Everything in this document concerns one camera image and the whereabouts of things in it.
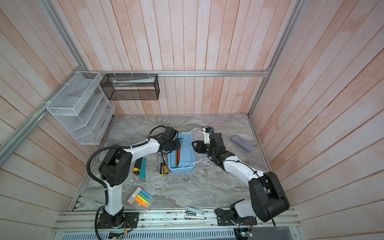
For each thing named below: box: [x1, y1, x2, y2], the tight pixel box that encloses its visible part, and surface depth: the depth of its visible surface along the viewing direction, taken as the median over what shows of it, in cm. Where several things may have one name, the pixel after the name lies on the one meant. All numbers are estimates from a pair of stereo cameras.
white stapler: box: [184, 206, 206, 220], surface depth 75 cm
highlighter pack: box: [125, 184, 155, 210], surface depth 81 cm
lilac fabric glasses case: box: [231, 134, 254, 151], surface depth 103 cm
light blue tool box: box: [168, 132, 195, 173], surface depth 94 cm
